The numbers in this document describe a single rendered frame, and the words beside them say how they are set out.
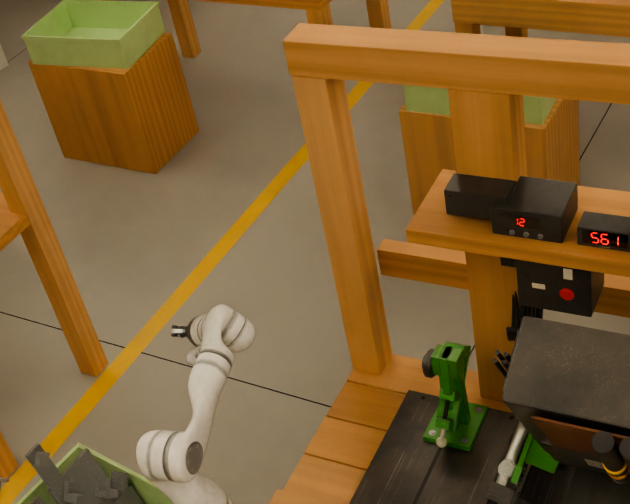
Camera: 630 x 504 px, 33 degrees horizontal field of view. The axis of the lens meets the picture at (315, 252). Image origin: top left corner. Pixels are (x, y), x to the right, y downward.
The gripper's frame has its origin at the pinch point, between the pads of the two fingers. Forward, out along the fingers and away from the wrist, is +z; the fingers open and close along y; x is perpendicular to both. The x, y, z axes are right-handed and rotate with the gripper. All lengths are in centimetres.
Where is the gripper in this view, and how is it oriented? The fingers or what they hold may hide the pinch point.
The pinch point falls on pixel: (190, 333)
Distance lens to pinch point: 245.4
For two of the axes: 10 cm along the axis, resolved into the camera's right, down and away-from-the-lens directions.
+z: -3.7, 1.0, 9.2
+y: -9.3, -0.7, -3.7
